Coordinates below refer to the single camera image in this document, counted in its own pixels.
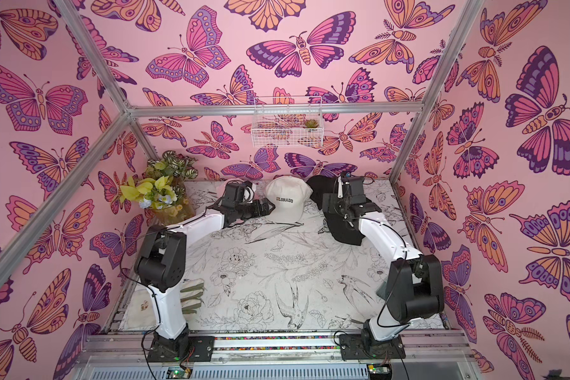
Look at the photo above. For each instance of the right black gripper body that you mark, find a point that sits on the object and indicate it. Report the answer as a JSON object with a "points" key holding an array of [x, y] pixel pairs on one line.
{"points": [[344, 221]]}

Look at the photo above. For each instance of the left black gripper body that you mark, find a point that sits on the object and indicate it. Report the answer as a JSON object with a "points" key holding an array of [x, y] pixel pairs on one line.
{"points": [[247, 212]]}

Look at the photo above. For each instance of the black cap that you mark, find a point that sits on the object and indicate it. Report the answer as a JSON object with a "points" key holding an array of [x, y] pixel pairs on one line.
{"points": [[342, 231], [321, 185]]}

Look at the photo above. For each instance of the white Colorado cap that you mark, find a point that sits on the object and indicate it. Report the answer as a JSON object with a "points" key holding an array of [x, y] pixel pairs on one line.
{"points": [[289, 195]]}

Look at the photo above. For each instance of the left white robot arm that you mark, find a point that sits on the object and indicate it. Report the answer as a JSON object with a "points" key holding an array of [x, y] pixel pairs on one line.
{"points": [[161, 263]]}

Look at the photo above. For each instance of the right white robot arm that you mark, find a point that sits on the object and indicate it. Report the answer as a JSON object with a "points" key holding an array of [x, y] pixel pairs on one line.
{"points": [[413, 287]]}

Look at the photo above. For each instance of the black cap back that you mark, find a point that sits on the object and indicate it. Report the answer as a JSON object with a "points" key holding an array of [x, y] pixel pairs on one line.
{"points": [[321, 185]]}

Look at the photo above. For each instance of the amber vase with flowers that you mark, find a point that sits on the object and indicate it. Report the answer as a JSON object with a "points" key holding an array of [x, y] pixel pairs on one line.
{"points": [[161, 189]]}

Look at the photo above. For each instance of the small green succulent plant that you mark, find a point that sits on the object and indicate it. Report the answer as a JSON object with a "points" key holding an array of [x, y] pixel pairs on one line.
{"points": [[311, 124]]}

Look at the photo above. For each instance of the green dustpan brush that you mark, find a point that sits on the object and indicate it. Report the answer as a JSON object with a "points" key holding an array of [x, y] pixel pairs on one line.
{"points": [[383, 291]]}

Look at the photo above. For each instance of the white wire basket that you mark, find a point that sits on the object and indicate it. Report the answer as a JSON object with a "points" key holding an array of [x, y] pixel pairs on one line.
{"points": [[279, 122]]}

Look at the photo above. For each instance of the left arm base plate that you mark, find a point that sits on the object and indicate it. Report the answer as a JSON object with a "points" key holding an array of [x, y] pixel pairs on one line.
{"points": [[184, 348]]}

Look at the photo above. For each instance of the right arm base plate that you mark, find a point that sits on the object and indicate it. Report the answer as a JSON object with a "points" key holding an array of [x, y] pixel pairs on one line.
{"points": [[362, 346]]}

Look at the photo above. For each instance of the aluminium front rail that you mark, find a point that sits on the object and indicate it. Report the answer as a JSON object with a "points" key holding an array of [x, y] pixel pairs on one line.
{"points": [[420, 344]]}

